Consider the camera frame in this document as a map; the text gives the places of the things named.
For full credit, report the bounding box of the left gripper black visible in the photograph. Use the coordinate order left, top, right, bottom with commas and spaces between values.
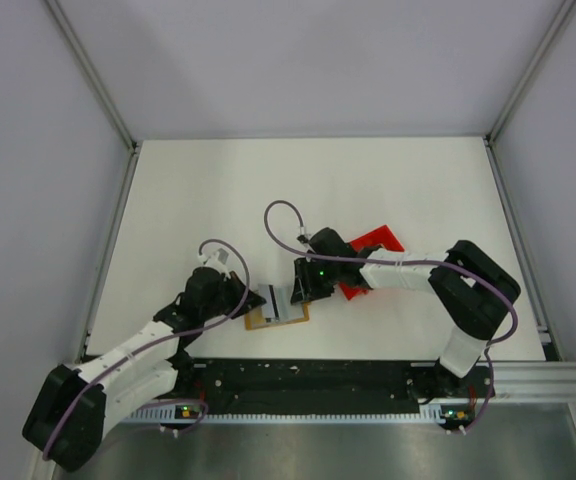
201, 270, 265, 321

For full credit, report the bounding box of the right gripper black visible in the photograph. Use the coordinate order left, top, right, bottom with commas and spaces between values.
292, 256, 341, 305

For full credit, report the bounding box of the yellow leather card holder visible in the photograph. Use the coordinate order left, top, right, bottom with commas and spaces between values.
244, 303, 310, 331

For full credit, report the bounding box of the red plastic card bin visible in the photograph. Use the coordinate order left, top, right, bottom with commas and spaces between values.
337, 224, 407, 302

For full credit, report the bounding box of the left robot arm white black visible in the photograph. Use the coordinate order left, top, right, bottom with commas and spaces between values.
22, 267, 266, 472

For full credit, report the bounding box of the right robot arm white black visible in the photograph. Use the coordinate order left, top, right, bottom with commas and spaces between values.
291, 227, 521, 396

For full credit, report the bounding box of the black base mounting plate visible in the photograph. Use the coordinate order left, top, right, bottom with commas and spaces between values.
173, 358, 491, 416

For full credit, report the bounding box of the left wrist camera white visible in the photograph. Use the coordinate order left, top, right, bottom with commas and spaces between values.
198, 248, 229, 270

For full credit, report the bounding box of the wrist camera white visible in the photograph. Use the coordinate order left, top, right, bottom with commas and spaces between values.
297, 226, 310, 245
198, 248, 229, 270

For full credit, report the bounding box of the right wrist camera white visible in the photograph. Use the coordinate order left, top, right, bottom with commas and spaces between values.
297, 226, 310, 245

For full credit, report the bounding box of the grey slotted cable duct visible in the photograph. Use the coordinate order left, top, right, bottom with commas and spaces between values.
122, 404, 468, 426

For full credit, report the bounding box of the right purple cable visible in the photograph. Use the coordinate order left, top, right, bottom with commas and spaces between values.
263, 200, 520, 434

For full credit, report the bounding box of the aluminium frame rail front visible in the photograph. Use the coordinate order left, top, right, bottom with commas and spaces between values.
493, 362, 576, 403

